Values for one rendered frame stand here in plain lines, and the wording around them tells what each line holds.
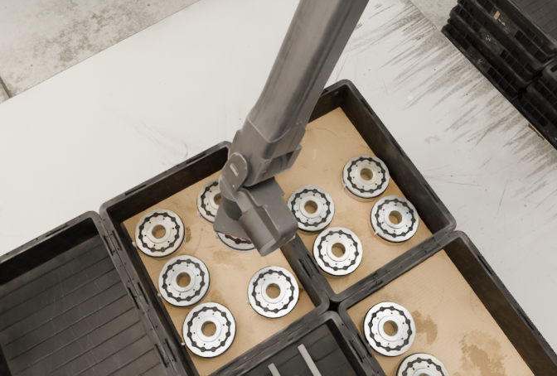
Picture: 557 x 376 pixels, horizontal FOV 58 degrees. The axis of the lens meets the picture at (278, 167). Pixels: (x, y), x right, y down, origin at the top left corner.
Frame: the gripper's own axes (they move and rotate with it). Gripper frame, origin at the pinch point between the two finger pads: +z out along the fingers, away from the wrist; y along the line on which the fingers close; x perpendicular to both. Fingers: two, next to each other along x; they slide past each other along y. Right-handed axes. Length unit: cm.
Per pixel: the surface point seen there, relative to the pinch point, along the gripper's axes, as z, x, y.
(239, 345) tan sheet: 21.1, -4.3, -19.9
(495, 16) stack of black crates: 56, -58, 105
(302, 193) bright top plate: 18.9, -8.8, 13.3
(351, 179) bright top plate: 19.0, -18.3, 19.3
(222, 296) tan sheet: 21.4, 1.6, -11.5
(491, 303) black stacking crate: 17, -51, 1
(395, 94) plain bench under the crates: 36, -27, 53
